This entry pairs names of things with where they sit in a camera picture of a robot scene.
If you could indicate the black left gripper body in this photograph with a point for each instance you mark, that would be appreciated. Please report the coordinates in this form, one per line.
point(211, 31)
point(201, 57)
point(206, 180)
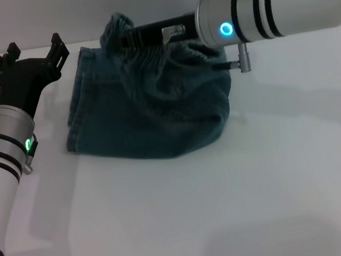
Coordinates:
point(25, 82)

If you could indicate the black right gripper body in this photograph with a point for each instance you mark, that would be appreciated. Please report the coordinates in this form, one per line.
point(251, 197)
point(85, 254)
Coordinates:
point(155, 33)

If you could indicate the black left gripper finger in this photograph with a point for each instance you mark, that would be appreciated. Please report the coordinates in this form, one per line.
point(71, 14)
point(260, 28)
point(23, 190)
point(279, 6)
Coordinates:
point(6, 61)
point(56, 53)

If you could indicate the blue denim shorts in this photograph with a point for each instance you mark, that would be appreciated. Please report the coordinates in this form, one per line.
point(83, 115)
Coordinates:
point(155, 114)

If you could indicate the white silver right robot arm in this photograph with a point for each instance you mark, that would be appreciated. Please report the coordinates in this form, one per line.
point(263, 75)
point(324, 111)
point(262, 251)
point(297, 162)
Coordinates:
point(284, 6)

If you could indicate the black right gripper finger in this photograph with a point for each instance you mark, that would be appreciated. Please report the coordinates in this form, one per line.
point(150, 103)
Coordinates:
point(129, 40)

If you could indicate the small silver gripper plug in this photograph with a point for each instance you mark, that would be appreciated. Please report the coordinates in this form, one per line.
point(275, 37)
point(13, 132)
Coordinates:
point(173, 31)

